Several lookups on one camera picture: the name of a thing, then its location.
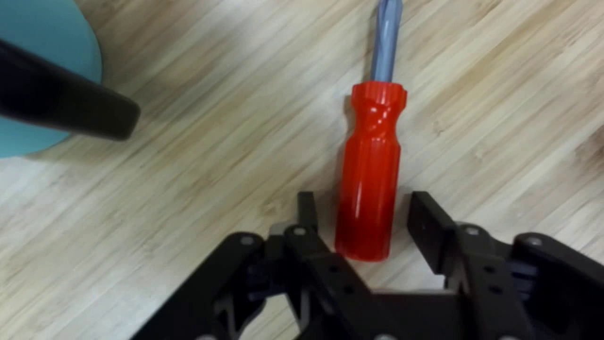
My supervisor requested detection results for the teal mug with black handle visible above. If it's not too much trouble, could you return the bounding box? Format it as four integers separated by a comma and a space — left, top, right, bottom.
0, 0, 142, 158

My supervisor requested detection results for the red handled screwdriver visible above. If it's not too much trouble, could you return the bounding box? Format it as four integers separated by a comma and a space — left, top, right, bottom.
332, 0, 410, 264

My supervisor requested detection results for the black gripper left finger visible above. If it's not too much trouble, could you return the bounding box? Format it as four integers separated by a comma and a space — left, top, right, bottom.
128, 188, 380, 340

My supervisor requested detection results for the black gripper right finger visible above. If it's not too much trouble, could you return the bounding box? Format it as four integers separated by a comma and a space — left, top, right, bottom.
406, 188, 604, 340

